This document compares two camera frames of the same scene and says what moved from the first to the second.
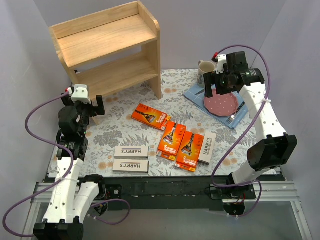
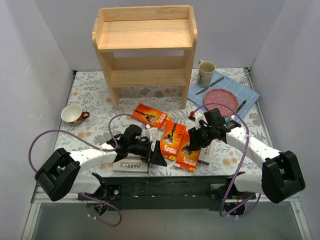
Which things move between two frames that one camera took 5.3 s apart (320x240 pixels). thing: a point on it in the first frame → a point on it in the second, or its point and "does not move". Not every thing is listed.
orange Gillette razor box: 151,116 does not move
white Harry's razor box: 130,165 does not move
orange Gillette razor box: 189,144 does not move
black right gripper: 219,81 → 197,136
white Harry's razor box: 207,147 does not move
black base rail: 167,193 does not move
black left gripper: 88,107 → 153,151
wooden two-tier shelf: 112,48 → 146,46
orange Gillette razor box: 171,139 does not move
